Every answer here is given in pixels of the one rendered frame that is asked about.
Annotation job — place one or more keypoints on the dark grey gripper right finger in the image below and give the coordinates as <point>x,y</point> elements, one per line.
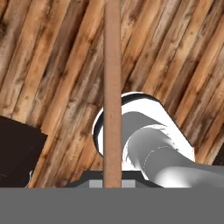
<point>129,178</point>

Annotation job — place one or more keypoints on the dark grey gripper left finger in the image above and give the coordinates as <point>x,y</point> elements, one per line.
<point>93,179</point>

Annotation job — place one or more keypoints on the brown straw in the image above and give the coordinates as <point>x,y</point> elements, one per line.
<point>112,87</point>

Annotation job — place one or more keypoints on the white and black round object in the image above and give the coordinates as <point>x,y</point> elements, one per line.
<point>157,140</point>

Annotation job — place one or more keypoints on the dark brown cabinet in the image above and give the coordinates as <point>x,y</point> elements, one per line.
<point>17,151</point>

